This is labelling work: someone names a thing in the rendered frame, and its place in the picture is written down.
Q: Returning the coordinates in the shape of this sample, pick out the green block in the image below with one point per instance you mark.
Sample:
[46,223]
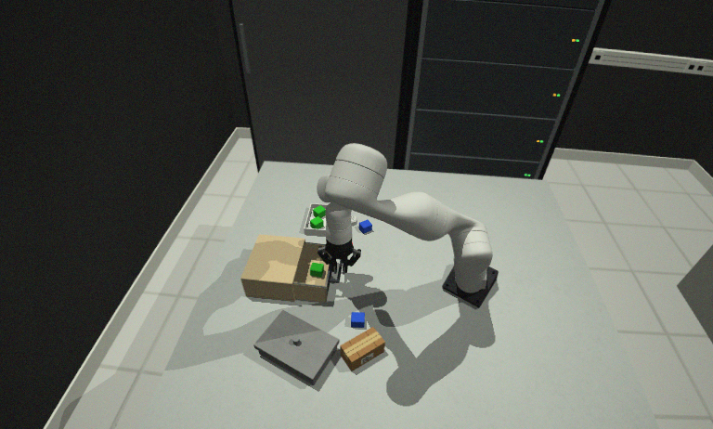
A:
[319,211]
[316,270]
[316,223]

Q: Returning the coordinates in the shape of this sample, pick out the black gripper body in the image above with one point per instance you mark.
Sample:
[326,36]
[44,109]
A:
[347,248]

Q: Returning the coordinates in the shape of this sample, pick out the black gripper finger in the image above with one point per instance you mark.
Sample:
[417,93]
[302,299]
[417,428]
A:
[350,262]
[327,259]

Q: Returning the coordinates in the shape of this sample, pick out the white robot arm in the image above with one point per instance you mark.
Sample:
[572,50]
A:
[354,184]

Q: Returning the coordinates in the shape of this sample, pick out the brown cardboard box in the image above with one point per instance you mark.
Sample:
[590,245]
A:
[363,348]

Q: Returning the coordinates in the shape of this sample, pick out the blue block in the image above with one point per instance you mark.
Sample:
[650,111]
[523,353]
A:
[357,319]
[365,226]

